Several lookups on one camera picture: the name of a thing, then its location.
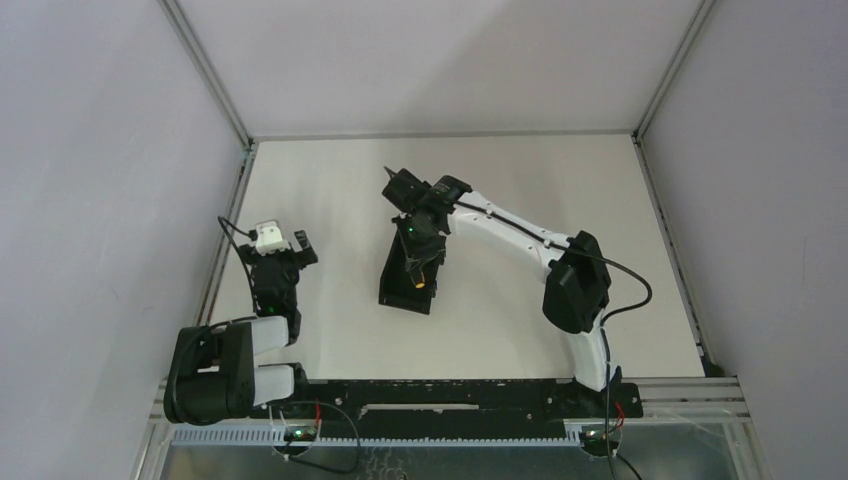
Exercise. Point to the white slotted cable duct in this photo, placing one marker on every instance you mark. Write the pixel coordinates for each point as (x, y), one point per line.
(265, 435)

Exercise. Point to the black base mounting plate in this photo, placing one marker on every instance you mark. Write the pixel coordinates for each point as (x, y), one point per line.
(455, 408)

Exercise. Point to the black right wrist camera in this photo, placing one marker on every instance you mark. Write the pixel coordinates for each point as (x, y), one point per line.
(404, 190)

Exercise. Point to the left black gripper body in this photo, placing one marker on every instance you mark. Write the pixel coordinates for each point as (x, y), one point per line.
(279, 257)

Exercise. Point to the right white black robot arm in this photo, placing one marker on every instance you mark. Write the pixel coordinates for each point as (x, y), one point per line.
(572, 269)

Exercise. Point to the aluminium frame rail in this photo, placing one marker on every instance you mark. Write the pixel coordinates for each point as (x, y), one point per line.
(679, 55)
(442, 134)
(196, 52)

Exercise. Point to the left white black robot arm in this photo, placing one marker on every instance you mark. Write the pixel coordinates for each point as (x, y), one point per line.
(213, 374)

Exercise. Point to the green circuit board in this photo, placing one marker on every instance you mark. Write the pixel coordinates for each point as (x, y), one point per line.
(600, 435)
(301, 434)

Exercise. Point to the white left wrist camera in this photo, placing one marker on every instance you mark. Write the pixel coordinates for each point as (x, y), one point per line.
(270, 238)

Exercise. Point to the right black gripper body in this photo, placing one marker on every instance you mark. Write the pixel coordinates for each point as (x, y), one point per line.
(420, 242)

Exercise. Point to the aluminium frame rail back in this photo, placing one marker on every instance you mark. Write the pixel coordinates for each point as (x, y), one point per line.
(442, 134)

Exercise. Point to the black plastic bin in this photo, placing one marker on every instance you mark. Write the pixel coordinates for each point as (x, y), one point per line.
(396, 288)

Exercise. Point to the left green circuit board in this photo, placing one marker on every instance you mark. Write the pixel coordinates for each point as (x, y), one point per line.
(301, 434)

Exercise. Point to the right green circuit board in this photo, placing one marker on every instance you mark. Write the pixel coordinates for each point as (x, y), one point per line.
(600, 435)

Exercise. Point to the aluminium frame rail left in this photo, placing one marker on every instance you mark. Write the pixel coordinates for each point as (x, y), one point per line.
(196, 52)

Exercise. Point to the aluminium frame rail right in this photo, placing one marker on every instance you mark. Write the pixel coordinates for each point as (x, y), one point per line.
(679, 55)

